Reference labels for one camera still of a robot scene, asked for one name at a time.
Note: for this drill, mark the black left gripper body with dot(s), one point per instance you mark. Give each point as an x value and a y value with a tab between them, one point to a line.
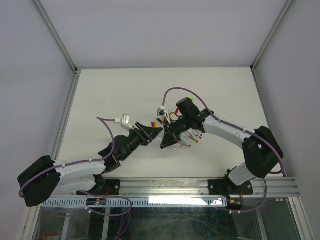
136	138

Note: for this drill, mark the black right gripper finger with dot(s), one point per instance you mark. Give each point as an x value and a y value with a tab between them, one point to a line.
168	133
167	143

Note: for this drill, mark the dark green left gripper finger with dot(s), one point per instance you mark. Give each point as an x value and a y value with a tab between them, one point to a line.
154	134
145	129

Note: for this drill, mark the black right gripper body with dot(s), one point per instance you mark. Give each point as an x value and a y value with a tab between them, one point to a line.
178	126

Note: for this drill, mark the blue cap marker pen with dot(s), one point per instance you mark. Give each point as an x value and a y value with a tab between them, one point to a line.
185	144

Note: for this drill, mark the brown cap marker pen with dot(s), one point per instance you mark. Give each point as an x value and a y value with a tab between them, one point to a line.
200	133

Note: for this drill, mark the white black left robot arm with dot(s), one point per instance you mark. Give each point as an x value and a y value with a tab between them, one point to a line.
47	177

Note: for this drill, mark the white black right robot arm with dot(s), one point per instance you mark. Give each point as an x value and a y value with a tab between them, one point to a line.
260	149

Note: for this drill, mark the aluminium frame rail front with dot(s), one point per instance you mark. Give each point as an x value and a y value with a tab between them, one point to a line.
277	187

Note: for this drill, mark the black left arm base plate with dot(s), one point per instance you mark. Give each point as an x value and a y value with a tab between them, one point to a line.
110	186

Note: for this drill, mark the grey slotted cable duct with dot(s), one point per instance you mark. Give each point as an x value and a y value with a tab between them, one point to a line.
136	202

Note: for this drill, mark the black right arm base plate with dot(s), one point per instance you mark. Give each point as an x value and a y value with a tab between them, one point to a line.
226	188

